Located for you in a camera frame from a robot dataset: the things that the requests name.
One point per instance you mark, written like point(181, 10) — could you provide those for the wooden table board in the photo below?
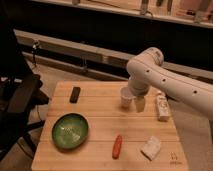
point(99, 103)

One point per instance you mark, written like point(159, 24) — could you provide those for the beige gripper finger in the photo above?
point(140, 104)

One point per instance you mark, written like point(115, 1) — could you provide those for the black chair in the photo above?
point(19, 93)

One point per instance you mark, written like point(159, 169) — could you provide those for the black eraser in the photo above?
point(75, 94)

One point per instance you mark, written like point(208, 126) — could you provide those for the red marker pen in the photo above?
point(117, 147)

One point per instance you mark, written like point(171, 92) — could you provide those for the white folded cloth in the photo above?
point(151, 148)

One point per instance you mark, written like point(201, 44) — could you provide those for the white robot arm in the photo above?
point(146, 70)

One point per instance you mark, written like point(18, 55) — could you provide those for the green bowl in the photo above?
point(70, 131)

